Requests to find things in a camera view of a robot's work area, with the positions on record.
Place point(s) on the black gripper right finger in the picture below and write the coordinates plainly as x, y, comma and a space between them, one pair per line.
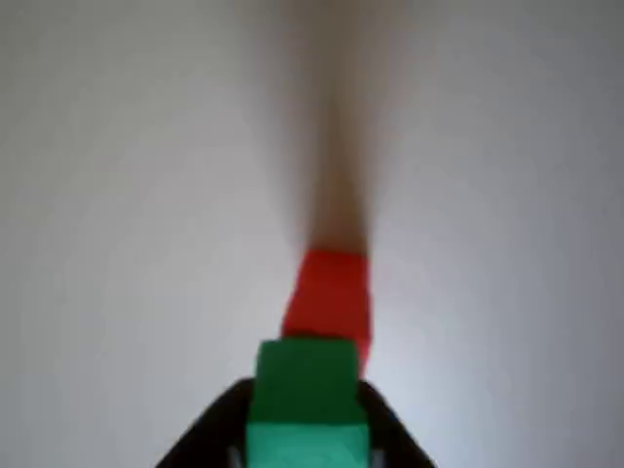
390, 429

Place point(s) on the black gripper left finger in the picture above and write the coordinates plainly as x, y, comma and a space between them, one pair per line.
209, 429

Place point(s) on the green cube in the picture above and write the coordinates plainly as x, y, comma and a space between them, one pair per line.
304, 400

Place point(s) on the red cube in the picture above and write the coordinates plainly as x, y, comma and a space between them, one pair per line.
326, 317
334, 273

